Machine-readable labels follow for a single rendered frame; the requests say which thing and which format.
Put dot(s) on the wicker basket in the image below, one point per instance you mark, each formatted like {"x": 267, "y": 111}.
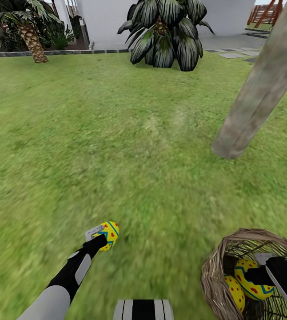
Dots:
{"x": 216, "y": 292}

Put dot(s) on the easter egg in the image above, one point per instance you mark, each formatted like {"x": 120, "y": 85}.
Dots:
{"x": 236, "y": 291}
{"x": 111, "y": 232}
{"x": 255, "y": 292}

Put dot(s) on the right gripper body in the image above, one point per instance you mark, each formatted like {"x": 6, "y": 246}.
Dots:
{"x": 258, "y": 277}

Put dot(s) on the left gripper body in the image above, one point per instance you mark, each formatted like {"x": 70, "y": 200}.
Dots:
{"x": 97, "y": 243}

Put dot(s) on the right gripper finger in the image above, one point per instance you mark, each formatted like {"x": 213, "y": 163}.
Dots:
{"x": 247, "y": 276}

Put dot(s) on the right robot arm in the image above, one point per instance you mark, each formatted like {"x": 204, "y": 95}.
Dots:
{"x": 271, "y": 271}

